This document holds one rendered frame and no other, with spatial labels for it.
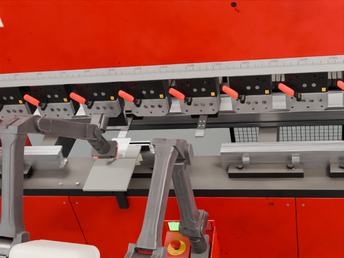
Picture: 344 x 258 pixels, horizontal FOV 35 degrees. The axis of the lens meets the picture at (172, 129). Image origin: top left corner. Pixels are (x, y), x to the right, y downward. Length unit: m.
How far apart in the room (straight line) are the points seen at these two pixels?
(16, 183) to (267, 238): 1.17
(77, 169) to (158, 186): 0.99
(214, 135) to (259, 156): 1.68
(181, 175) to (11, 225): 0.53
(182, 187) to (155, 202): 0.25
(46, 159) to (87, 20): 0.77
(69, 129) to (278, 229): 0.99
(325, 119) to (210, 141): 1.55
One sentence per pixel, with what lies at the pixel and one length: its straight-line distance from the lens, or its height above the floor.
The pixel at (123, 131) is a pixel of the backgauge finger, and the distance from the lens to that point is 2.41.
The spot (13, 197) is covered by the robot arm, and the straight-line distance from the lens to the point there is 1.68.
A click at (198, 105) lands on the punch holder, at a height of 1.22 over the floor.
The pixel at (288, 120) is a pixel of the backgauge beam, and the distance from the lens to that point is 2.45.
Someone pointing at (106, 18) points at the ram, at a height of 1.61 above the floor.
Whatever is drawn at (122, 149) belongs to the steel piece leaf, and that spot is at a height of 1.00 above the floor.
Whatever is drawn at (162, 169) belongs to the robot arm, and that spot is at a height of 1.39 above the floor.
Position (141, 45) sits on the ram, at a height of 1.49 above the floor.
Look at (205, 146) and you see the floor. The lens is 3.83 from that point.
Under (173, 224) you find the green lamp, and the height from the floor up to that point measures 0.82.
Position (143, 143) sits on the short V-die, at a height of 0.99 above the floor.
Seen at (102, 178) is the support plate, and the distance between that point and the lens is 2.21.
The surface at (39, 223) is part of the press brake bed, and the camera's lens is 2.66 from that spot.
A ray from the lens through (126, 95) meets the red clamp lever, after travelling 2.09.
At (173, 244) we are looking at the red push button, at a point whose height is 0.81.
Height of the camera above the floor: 2.41
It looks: 37 degrees down
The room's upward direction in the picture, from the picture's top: 12 degrees counter-clockwise
